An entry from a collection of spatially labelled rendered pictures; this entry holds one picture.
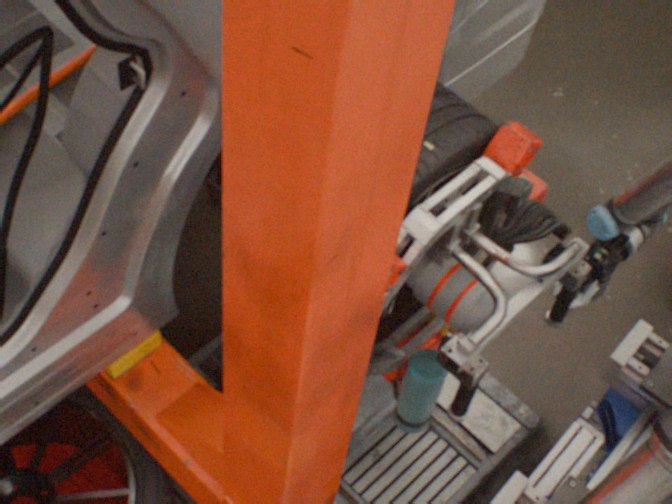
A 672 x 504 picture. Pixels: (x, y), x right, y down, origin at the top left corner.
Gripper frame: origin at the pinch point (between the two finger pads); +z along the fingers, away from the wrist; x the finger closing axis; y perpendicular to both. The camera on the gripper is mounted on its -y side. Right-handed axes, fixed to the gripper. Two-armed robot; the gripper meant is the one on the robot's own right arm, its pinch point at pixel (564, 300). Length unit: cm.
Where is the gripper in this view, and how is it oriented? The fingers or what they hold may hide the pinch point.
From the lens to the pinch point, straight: 220.2
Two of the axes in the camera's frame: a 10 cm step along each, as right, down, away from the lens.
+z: -7.0, 5.5, -4.7
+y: 0.8, -5.8, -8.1
